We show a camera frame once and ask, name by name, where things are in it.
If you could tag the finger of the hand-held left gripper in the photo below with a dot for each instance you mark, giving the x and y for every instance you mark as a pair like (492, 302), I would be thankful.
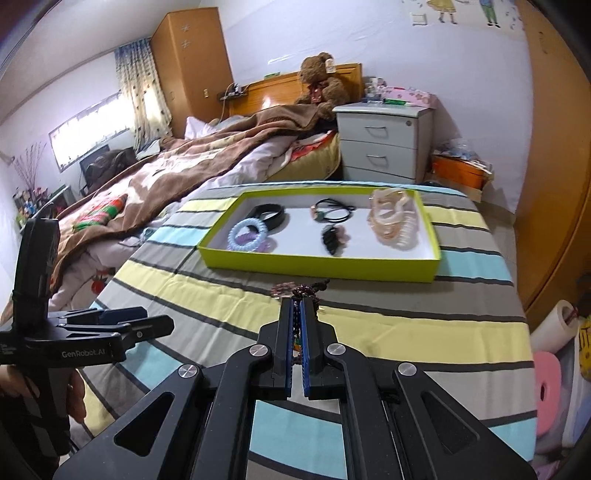
(120, 314)
(147, 328)

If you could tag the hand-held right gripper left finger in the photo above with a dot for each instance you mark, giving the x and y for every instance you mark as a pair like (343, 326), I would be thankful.
(290, 350)

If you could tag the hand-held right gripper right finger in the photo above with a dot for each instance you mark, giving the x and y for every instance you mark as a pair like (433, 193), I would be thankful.
(305, 355)

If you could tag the green-edged white tray box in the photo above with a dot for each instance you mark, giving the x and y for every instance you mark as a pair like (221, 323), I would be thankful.
(295, 249)

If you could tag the clear hair claw clip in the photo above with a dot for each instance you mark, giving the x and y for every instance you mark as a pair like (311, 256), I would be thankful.
(383, 212)

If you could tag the person's left hand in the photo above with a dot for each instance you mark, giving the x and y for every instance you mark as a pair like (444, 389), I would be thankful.
(76, 397)

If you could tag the cluttered desk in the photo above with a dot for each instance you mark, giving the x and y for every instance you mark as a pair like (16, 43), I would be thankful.
(37, 207)

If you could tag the striped bedsheet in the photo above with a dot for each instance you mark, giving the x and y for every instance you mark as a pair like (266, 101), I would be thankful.
(369, 314)

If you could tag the red green plaid cushion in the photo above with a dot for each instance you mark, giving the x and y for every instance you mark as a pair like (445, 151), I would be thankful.
(99, 212)

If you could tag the twig decoration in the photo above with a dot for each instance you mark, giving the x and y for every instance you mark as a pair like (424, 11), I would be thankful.
(30, 168)

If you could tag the black hair clip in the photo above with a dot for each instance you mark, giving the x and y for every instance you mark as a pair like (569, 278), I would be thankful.
(330, 240)

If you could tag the dark brown bag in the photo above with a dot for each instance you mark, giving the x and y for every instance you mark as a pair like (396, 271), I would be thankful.
(111, 168)

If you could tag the window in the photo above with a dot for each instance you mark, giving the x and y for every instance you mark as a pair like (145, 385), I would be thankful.
(83, 131)

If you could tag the clear toothed hair claw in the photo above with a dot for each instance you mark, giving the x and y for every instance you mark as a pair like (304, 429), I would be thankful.
(408, 235)

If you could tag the brown patterned blanket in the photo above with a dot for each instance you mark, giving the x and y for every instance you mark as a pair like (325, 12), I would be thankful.
(184, 166)

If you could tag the yellow mattress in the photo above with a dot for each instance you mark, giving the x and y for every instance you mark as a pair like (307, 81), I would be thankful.
(318, 161)

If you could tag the white pillow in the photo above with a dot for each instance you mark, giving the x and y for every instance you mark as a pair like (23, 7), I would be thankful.
(198, 127)

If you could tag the red printed sheet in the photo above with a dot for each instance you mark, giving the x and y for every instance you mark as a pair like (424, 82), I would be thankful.
(309, 147)

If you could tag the grey nightstand drawer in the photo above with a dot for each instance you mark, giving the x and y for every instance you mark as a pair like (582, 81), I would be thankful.
(376, 159)

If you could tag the patterned curtain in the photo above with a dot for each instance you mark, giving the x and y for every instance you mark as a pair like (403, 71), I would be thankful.
(143, 92)

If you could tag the grey drawer with lock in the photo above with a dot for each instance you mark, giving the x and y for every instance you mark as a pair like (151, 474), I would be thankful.
(376, 131)

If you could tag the orange storage box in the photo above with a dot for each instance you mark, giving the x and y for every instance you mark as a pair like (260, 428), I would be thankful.
(457, 173)

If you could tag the cardboard box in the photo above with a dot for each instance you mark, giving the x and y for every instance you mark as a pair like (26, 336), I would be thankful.
(482, 189)

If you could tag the pink foam roll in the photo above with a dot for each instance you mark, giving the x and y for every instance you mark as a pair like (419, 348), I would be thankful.
(547, 392)

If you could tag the grey nightstand cabinet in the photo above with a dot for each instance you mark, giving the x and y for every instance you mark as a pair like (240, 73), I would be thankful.
(422, 138)

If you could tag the white paper roll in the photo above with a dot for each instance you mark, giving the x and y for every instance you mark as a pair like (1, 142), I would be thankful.
(551, 327)

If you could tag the power strip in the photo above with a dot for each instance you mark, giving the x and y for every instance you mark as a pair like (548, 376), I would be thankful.
(233, 91)

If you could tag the clear plastic bag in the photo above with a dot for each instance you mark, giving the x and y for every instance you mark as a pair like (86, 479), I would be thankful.
(457, 150)

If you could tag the wooden wardrobe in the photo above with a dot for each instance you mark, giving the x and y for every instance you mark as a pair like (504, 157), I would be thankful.
(194, 69)

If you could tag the wooden headboard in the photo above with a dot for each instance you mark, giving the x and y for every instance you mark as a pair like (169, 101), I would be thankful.
(272, 92)

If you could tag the green pen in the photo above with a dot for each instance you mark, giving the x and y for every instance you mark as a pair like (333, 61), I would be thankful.
(395, 101)

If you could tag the brown teddy bear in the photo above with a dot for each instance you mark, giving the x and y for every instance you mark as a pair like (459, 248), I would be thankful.
(323, 83)

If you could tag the clear plastic container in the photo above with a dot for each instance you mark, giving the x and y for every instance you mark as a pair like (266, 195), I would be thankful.
(374, 87)

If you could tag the pink floral box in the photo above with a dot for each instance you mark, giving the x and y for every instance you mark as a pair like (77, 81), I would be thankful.
(411, 96)

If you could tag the yellow container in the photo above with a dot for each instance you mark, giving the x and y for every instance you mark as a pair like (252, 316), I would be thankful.
(585, 344)

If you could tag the wooden door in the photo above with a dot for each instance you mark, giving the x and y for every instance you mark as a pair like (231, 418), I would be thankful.
(558, 161)

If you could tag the wall sticker of figures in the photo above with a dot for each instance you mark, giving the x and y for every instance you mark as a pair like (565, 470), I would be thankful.
(461, 11)

